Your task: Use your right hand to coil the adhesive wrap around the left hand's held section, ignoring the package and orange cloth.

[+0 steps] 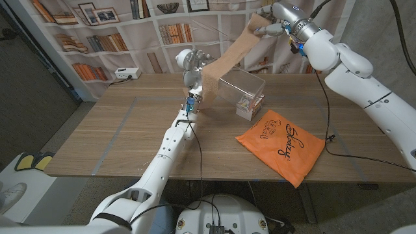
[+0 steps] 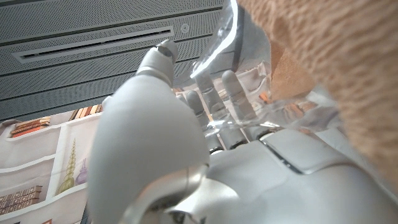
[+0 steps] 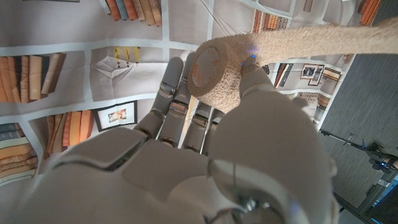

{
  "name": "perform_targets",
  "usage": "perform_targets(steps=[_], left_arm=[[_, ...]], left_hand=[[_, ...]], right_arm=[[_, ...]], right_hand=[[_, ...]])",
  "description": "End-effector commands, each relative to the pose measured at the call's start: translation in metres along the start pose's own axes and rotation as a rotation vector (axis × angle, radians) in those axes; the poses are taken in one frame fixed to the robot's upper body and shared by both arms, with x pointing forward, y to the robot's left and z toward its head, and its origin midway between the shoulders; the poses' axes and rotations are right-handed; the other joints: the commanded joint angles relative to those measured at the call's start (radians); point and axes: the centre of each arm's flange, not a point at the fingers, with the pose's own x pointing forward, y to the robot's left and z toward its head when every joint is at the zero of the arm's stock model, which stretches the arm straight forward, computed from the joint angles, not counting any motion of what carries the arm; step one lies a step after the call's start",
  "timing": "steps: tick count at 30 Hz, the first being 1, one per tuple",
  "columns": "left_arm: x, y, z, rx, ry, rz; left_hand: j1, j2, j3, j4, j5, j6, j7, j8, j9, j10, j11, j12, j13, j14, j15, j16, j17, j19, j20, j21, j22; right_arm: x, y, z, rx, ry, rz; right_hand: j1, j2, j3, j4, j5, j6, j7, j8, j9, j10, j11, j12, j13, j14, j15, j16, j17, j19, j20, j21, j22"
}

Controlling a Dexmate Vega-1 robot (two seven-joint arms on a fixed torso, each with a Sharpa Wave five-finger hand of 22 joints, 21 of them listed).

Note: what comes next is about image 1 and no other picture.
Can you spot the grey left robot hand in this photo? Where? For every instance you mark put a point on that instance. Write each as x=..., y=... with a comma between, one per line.
x=194, y=70

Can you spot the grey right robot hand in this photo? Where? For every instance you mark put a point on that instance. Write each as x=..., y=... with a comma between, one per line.
x=286, y=16

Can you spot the tan adhesive wrap roll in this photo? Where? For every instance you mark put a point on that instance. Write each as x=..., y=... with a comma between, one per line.
x=227, y=61

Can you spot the clear plastic jar white lid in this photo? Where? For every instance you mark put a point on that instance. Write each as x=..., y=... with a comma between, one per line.
x=242, y=86

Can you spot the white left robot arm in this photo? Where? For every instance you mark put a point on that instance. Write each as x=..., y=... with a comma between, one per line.
x=156, y=175

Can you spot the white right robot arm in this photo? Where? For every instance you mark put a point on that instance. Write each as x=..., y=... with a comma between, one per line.
x=364, y=78

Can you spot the orange cloth with black print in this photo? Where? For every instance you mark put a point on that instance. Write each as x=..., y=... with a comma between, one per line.
x=279, y=146

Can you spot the white power strip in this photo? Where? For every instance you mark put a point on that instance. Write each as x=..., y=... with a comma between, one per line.
x=126, y=73

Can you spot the colourful printed cardboard box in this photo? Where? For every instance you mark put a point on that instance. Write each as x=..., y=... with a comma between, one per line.
x=250, y=110

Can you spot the printed bookshelf backdrop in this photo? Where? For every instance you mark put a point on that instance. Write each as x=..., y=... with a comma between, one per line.
x=130, y=32

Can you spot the small black clip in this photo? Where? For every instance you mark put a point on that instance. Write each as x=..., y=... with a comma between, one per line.
x=330, y=138

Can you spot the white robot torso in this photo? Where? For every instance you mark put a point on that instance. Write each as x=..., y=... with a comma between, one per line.
x=234, y=214

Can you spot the dark metal table leg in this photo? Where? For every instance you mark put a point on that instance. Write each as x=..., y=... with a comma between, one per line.
x=307, y=204

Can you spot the yellow black foot pedal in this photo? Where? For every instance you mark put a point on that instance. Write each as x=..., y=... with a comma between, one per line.
x=44, y=162
x=25, y=162

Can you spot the white floor platform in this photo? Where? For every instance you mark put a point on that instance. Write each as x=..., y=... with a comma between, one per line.
x=42, y=195

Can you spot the white sneaker of person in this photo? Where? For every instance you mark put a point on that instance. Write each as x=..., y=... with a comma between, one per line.
x=13, y=196

